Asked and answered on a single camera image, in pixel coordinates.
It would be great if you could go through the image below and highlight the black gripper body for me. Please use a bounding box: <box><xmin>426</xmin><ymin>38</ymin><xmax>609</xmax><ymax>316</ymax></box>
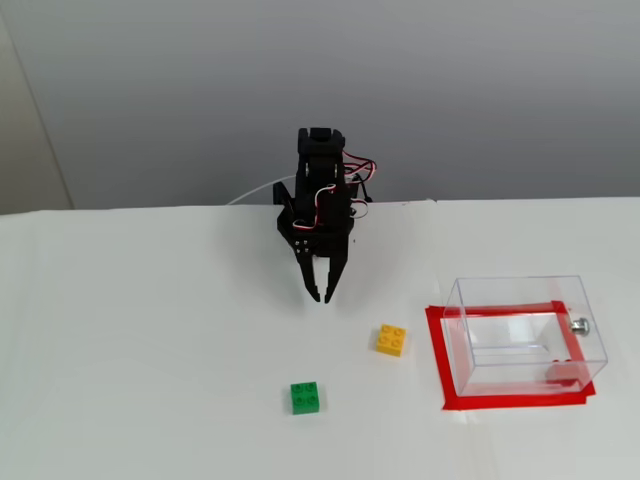
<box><xmin>292</xmin><ymin>188</ymin><xmax>354</xmax><ymax>259</ymax></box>

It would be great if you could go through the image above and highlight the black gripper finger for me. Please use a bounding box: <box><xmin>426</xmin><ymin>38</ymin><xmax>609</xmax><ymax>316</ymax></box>
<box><xmin>319</xmin><ymin>244</ymin><xmax>351</xmax><ymax>305</ymax></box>
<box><xmin>293</xmin><ymin>238</ymin><xmax>321</xmax><ymax>304</ymax></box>

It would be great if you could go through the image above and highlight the red lego brick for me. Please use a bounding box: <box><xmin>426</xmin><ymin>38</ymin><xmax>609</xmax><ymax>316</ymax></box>
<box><xmin>544</xmin><ymin>358</ymin><xmax>582</xmax><ymax>389</ymax></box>

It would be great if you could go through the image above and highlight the yellow lego brick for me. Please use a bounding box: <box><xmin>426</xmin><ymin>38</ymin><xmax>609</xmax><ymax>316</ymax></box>
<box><xmin>374</xmin><ymin>324</ymin><xmax>408</xmax><ymax>358</ymax></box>

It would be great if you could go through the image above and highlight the green lego brick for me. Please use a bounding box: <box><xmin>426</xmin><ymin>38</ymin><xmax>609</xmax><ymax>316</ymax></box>
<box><xmin>290</xmin><ymin>381</ymin><xmax>322</xmax><ymax>416</ymax></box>

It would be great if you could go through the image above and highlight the transparent plastic box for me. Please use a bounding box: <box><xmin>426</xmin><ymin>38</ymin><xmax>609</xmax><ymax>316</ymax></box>
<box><xmin>443</xmin><ymin>274</ymin><xmax>609</xmax><ymax>399</ymax></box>

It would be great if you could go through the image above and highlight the black table clamp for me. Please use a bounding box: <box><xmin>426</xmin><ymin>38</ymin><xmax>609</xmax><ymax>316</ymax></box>
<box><xmin>272</xmin><ymin>182</ymin><xmax>297</xmax><ymax>224</ymax></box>

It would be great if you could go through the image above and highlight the gripper servo wire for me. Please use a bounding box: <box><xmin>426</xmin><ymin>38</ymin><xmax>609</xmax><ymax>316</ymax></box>
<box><xmin>292</xmin><ymin>183</ymin><xmax>338</xmax><ymax>234</ymax></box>

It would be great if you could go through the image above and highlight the elbow servo wire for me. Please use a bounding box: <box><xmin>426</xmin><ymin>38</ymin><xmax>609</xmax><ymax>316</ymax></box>
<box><xmin>343</xmin><ymin>149</ymin><xmax>378</xmax><ymax>187</ymax></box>

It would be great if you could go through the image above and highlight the white cable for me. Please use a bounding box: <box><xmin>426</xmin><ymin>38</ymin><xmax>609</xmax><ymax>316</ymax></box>
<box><xmin>227</xmin><ymin>174</ymin><xmax>300</xmax><ymax>206</ymax></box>

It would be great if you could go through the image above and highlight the red tape frame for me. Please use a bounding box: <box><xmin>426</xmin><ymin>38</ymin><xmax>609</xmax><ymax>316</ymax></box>
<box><xmin>424</xmin><ymin>300</ymin><xmax>597</xmax><ymax>412</ymax></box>

